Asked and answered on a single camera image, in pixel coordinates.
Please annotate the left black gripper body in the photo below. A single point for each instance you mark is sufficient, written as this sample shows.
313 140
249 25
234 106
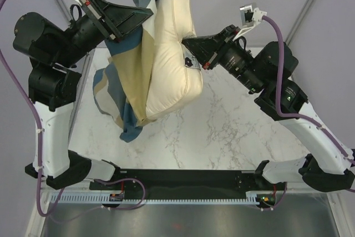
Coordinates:
99 18

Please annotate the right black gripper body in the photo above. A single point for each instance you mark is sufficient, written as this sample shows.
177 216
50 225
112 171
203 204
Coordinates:
229 34

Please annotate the cream bear print pillow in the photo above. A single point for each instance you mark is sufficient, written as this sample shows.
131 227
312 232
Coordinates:
176 78

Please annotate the blue beige checked pillowcase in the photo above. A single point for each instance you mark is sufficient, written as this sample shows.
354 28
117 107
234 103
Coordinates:
120 90

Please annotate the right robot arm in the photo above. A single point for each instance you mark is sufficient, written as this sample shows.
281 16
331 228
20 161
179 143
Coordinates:
325 168

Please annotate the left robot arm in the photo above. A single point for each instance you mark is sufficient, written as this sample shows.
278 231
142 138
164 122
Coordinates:
52 84

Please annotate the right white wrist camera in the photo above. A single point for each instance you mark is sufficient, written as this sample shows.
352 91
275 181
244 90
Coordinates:
251 16

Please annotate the right aluminium frame post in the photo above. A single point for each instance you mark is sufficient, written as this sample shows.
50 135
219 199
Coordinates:
306 8

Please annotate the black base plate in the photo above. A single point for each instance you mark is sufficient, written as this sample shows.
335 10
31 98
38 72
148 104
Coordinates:
197 184

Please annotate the white slotted cable duct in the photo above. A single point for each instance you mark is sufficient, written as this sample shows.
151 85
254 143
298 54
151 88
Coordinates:
111 198

